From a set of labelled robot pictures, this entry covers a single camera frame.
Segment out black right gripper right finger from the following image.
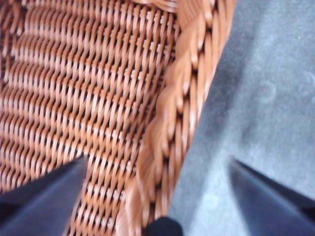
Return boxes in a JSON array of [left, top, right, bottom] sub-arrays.
[[230, 157, 315, 236]]

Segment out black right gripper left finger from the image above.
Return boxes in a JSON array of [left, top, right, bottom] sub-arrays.
[[0, 157, 89, 236]]

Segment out brown wicker basket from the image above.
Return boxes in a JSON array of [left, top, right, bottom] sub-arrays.
[[0, 0, 238, 236]]

